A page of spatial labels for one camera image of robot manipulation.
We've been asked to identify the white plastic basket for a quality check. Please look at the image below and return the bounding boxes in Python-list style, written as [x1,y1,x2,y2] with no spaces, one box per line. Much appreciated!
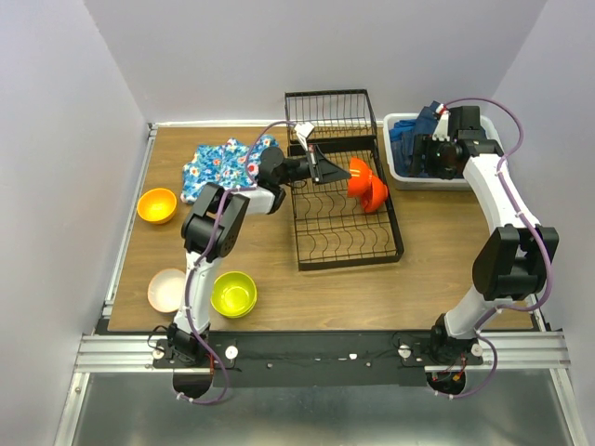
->
[383,106,503,190]

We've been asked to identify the orange-red bowl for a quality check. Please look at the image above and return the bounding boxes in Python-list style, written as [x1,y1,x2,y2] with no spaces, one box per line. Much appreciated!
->
[347,157,373,197]
[360,175,389,213]

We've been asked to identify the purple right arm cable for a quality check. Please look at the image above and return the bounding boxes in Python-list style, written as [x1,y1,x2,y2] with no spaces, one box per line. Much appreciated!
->
[431,97,554,400]

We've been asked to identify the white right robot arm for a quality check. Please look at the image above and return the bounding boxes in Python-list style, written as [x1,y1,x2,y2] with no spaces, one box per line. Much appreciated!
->
[409,99,560,364]

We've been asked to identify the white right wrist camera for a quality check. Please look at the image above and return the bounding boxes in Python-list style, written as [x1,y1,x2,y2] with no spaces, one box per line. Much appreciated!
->
[431,103,450,142]

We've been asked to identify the black wire dish rack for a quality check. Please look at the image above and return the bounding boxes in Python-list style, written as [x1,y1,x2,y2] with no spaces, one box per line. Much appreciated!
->
[284,89,404,271]

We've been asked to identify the white and blue bowl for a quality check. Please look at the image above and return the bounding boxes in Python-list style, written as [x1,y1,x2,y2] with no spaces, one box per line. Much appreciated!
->
[147,269,186,313]

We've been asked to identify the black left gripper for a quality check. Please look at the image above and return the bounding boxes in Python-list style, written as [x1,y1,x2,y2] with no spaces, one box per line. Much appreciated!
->
[276,145,350,186]

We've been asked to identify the yellow-orange bowl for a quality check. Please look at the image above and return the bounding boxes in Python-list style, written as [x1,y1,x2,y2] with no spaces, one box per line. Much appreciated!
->
[137,188,178,225]

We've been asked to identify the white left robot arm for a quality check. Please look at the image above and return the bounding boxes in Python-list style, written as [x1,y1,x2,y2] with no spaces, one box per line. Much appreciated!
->
[166,145,350,367]

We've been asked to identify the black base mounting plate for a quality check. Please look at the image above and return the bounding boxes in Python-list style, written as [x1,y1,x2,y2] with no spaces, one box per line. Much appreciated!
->
[148,329,483,390]

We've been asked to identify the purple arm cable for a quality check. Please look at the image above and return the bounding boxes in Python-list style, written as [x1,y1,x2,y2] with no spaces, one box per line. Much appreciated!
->
[174,120,298,406]
[431,97,554,400]

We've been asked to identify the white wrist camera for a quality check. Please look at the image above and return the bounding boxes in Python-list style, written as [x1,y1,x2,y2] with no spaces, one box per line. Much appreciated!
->
[294,122,315,151]
[431,103,450,142]

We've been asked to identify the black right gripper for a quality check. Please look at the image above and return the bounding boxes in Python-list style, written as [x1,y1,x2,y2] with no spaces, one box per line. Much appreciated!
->
[406,133,458,178]

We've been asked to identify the lime green bowl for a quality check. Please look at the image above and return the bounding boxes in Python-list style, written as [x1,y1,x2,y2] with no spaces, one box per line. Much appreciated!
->
[212,302,256,319]
[211,271,258,307]

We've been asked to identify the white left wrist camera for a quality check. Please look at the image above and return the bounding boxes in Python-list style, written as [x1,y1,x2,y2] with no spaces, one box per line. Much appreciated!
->
[294,122,315,151]

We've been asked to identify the blue floral cloth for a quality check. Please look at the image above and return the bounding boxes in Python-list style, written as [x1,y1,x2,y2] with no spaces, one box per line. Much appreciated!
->
[180,135,278,204]

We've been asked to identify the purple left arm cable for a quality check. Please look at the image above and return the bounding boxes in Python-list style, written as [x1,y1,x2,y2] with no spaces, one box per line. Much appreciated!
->
[174,120,298,406]

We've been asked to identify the dark blue folded cloths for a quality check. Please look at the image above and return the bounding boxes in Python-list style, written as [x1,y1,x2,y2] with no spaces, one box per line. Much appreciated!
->
[389,101,443,177]

